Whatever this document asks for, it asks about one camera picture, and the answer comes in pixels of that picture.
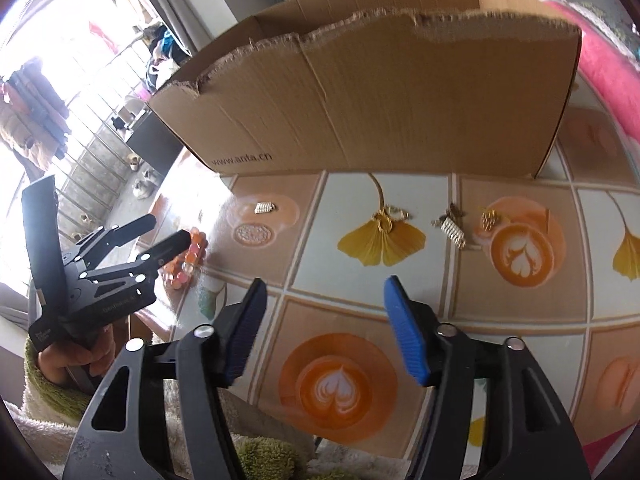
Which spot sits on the silver comb hair clip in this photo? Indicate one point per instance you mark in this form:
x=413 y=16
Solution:
x=452 y=230

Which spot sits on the green and white fleece clothing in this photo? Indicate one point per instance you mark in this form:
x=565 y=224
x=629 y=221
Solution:
x=270 y=460

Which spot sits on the small gold hair claw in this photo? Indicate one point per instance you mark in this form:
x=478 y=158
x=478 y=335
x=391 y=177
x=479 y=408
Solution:
x=490 y=219

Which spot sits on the hanging brown coat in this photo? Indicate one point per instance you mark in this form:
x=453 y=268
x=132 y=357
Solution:
x=30 y=110

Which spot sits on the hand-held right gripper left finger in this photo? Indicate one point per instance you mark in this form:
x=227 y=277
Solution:
x=245 y=332

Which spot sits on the beige shoe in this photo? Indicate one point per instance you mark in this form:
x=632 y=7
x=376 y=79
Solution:
x=145 y=186
x=135 y=161

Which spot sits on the metal window railing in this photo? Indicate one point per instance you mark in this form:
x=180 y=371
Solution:
x=95 y=160

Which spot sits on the person's left forearm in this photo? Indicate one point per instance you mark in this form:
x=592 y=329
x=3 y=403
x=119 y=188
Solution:
x=45 y=425

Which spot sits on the dark cabinet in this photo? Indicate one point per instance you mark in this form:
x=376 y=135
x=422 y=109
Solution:
x=155 y=145

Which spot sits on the brown cardboard box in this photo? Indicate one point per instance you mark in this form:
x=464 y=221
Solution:
x=400 y=110

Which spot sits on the pink floral blanket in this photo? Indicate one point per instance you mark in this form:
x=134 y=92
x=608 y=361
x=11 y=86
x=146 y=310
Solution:
x=605 y=60

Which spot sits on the pile of clothes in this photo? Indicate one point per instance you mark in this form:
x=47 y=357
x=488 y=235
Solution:
x=162 y=55

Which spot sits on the person's left hand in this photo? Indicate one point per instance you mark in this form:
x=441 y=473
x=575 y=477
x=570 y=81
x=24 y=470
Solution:
x=62 y=360

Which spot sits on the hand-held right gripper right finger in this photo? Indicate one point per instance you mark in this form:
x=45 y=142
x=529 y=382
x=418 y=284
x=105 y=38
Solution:
x=407 y=332

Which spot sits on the grey curtain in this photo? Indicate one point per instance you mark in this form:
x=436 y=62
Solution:
x=175 y=0

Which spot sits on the small silver clip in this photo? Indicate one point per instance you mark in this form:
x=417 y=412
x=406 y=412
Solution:
x=264 y=207

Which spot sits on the tile and leaf print tablecloth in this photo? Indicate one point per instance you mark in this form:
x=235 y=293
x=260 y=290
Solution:
x=350 y=285

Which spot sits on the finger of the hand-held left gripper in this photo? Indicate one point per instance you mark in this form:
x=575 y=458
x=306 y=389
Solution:
x=160 y=255
x=120 y=234

